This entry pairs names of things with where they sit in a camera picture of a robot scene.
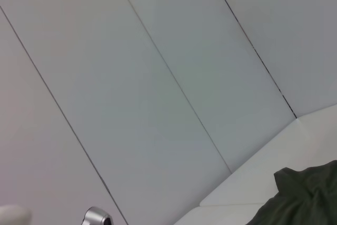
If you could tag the dark green FREE T-shirt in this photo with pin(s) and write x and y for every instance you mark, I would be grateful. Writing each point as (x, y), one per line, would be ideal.
(302, 198)

